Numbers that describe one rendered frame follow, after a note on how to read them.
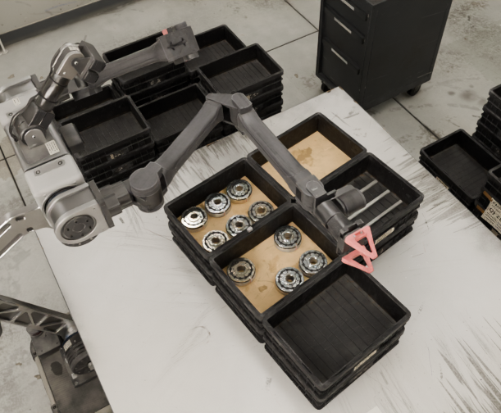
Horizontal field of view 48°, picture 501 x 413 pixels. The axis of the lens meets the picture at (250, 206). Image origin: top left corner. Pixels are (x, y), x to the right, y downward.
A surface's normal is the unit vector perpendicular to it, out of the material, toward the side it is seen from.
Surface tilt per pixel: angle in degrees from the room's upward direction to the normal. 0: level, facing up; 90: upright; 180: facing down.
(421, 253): 0
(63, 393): 0
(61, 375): 0
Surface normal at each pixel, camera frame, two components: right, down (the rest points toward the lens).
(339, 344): -0.04, -0.60
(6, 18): 0.51, 0.68
